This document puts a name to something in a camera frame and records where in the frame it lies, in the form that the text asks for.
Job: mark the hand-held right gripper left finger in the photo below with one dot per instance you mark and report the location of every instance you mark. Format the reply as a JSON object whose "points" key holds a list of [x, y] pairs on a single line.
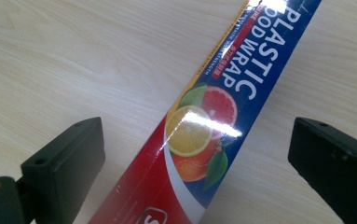
{"points": [[61, 169]]}

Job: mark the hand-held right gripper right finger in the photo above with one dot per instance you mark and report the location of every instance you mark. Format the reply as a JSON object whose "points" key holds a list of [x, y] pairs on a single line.
{"points": [[334, 168]]}

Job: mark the blue and red wrap box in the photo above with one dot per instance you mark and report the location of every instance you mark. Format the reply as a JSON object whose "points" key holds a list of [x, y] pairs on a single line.
{"points": [[216, 118]]}

